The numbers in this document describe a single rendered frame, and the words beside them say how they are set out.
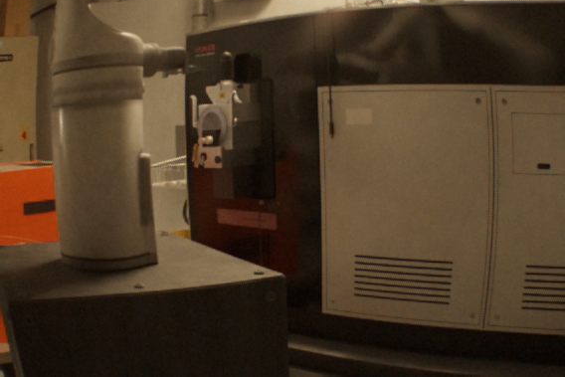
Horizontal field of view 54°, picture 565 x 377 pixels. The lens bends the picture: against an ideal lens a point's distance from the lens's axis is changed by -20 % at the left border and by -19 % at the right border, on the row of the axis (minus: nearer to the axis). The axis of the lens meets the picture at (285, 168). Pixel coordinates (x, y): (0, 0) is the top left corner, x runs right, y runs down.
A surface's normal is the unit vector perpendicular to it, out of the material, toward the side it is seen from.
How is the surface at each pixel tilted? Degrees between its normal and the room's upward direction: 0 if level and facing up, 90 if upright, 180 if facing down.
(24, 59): 90
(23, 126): 90
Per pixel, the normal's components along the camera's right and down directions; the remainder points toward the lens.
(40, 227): 0.77, 0.03
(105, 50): 0.51, 0.07
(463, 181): -0.63, 0.08
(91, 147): 0.23, 0.07
